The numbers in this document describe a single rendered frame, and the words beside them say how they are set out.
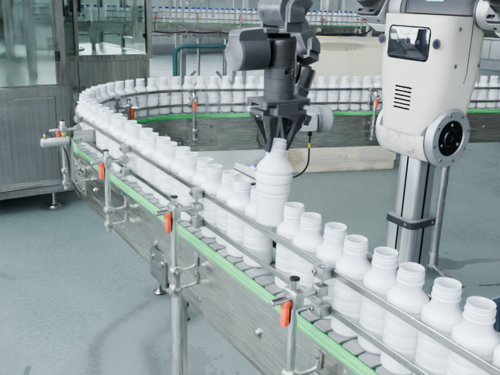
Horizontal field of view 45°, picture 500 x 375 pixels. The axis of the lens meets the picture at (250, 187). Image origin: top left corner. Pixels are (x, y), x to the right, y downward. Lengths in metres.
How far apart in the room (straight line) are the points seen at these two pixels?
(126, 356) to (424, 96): 1.78
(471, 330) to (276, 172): 0.46
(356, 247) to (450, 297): 0.18
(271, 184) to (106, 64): 5.43
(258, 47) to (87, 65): 5.41
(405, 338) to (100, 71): 5.75
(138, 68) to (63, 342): 4.14
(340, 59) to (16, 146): 2.78
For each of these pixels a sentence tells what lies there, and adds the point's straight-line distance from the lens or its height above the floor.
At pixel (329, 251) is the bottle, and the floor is 1.13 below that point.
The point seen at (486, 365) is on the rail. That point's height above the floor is 1.11.
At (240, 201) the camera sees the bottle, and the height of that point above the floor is 1.13.
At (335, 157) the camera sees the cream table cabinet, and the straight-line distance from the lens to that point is 5.58.
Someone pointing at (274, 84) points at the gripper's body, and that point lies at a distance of 1.07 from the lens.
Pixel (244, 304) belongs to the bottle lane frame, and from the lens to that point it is 1.22.
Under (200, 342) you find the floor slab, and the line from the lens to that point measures 2.86.
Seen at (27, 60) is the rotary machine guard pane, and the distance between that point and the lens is 4.32.
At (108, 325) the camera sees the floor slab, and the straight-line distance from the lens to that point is 3.03.
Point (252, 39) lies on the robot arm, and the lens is 1.04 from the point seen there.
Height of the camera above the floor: 1.53
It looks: 18 degrees down
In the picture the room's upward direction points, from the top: 2 degrees clockwise
